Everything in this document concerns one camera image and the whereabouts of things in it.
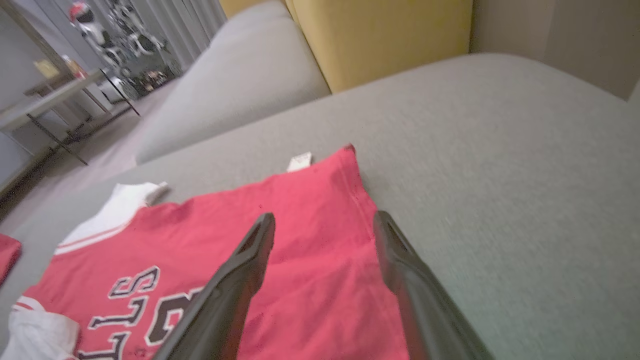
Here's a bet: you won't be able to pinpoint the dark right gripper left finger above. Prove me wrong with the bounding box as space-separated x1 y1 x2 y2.
152 212 277 360

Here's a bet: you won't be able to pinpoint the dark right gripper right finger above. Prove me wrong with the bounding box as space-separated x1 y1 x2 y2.
372 210 496 360

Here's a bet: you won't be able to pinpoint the red sports shorts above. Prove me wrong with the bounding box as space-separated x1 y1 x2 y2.
0 144 412 360

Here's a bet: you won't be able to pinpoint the red shorts with white stripe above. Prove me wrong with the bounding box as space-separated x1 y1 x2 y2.
0 233 23 287

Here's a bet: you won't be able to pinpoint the grey sofa back cushion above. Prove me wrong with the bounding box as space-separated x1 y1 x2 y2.
135 0 332 166

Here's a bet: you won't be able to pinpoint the grey folding table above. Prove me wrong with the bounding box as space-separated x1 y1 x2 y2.
0 67 142 167

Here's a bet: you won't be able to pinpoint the yellow sofa cushion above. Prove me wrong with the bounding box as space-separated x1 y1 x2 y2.
220 0 474 95

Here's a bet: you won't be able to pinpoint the small red orange item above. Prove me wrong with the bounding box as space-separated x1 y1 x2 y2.
62 54 89 81

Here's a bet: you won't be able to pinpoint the white and black robot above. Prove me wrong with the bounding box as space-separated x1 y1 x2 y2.
107 0 169 59

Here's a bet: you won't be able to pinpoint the grey curtain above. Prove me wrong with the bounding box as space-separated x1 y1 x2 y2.
127 0 227 67

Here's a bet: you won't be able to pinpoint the small yellow box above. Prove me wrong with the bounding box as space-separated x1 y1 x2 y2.
34 59 62 81

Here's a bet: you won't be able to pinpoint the white robot with red head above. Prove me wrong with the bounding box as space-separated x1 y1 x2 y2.
67 0 126 62

